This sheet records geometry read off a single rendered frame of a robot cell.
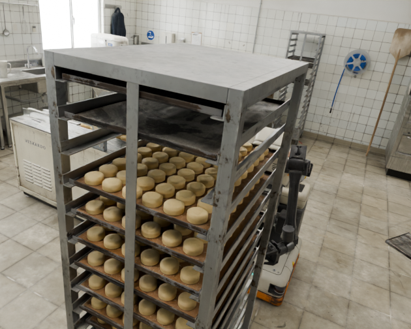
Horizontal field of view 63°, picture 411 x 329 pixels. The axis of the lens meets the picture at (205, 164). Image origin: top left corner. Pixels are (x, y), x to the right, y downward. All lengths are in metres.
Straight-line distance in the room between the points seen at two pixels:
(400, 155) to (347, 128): 1.35
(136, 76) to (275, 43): 5.96
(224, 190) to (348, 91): 5.86
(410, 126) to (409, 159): 0.48
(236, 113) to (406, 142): 5.01
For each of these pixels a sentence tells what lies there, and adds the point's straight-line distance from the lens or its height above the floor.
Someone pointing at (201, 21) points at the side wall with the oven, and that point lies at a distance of 7.14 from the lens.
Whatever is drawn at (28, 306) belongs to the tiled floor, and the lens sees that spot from 2.75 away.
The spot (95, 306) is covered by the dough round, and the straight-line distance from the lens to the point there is 1.21.
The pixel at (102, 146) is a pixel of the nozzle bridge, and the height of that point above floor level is 0.88.
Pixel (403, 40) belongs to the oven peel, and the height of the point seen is 1.86.
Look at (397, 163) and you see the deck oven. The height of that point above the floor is 0.23.
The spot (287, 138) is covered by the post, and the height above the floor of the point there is 1.56.
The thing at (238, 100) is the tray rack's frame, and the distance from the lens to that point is 0.61.
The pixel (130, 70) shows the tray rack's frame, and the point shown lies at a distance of 0.71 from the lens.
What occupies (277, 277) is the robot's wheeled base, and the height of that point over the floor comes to 0.28.
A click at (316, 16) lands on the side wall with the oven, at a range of 6.47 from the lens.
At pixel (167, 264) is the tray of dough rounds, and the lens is 0.92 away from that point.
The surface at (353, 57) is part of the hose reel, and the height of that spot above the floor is 1.53.
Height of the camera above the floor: 1.94
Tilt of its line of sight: 24 degrees down
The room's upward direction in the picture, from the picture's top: 7 degrees clockwise
